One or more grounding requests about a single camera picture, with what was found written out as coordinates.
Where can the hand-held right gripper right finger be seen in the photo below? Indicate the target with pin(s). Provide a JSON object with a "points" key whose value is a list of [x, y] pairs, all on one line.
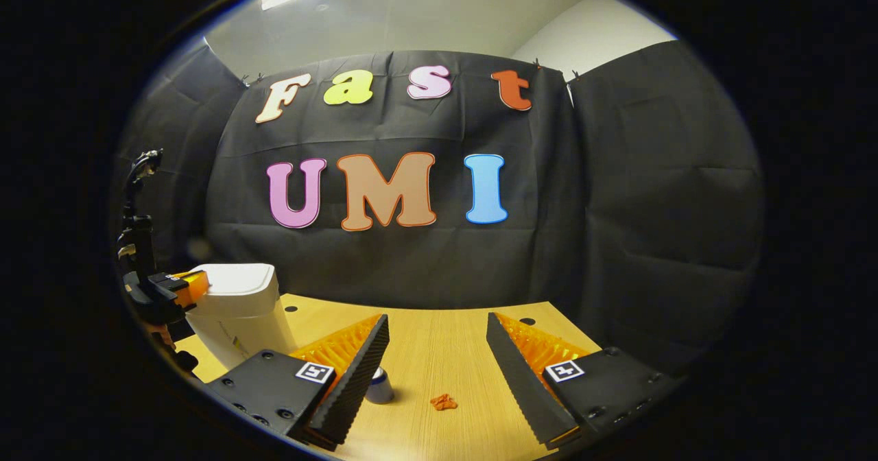
{"points": [[521, 385]]}

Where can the wooden desktop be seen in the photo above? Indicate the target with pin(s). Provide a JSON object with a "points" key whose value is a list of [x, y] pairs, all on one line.
{"points": [[432, 351]]}

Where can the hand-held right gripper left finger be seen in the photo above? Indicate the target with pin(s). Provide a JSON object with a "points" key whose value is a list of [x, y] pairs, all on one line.
{"points": [[360, 379]]}

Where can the red paper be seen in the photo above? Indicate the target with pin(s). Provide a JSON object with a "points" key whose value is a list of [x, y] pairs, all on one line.
{"points": [[444, 402]]}

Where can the black backdrop cloth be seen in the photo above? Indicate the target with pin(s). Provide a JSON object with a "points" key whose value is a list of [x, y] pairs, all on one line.
{"points": [[480, 262]]}

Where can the white desktop garbage bin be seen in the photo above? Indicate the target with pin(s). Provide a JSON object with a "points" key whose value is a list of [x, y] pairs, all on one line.
{"points": [[240, 317]]}

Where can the blue white pop can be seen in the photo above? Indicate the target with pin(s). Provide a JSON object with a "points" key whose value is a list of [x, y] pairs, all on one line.
{"points": [[381, 389]]}

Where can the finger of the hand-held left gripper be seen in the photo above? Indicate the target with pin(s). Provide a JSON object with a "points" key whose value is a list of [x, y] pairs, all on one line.
{"points": [[188, 288]]}

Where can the black tripod stand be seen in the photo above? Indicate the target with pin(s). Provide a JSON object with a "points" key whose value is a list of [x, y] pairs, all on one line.
{"points": [[140, 238]]}

